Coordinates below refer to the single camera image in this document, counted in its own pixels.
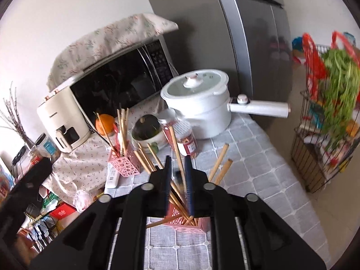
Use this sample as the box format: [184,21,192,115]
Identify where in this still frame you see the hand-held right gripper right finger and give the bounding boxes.
[184,155,327,270]

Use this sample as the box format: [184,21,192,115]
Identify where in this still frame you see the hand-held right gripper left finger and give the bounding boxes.
[29,155,173,270]

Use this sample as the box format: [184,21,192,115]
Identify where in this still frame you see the light wooden chopstick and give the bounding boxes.
[123,108,130,148]
[213,159,234,185]
[169,126,187,189]
[207,143,230,184]
[96,112,119,155]

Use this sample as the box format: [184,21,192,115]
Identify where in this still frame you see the bunch of wooden chopsticks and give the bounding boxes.
[133,143,198,230]

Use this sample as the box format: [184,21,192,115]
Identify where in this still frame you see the large pink perforated basket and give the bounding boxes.
[164,201,209,234]

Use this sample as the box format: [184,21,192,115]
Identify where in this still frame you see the red cardboard box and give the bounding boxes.
[49,202,77,220]

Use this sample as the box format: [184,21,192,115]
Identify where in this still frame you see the short clear jar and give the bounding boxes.
[175,122,198,157]

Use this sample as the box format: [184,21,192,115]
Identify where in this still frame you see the white ceramic bowl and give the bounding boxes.
[131,114,167,150]

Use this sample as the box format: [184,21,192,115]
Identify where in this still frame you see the small pink perforated basket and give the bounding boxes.
[108,148,141,178]

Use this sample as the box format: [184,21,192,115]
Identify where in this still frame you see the clear jar with blue label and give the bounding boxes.
[33,133,61,161]

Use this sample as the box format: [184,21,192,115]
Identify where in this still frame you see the translucent plastic bag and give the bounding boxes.
[72,188,97,213]

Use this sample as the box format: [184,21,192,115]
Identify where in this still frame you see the tall clear jar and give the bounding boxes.
[157,109,179,150]

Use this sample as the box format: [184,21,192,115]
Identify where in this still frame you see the dark green squash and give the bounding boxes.
[132,115,160,142]

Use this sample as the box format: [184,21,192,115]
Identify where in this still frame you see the small floral print cloth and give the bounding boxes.
[42,98,170,203]

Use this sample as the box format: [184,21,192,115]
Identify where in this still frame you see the grey quilted tablecloth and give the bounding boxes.
[104,112,333,270]

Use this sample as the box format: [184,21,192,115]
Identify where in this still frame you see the dry branches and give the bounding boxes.
[0,81,32,147]

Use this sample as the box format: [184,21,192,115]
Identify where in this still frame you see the cream air fryer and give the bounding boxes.
[36,85,94,154]

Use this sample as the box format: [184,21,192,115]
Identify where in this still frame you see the white electric pot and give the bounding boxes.
[160,69,291,140]

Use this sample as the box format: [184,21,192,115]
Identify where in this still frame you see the orange fruit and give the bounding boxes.
[95,114,116,136]

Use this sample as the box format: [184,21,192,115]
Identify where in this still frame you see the black microwave oven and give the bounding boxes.
[69,38,176,132]

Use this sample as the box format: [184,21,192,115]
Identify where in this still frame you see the silver refrigerator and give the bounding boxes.
[139,0,295,130]

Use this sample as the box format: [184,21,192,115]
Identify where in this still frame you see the leaf print cloth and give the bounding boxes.
[46,13,179,91]

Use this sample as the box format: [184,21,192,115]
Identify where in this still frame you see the red plastic bag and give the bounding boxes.
[330,31,360,66]
[302,32,327,97]

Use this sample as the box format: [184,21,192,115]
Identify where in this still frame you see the blue plastic container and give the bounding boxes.
[291,36,305,52]

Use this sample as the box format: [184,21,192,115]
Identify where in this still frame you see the bunch of leafy greens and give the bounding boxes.
[320,49,360,150]

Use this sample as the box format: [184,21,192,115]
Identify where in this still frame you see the black wire rack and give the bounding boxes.
[290,43,360,194]

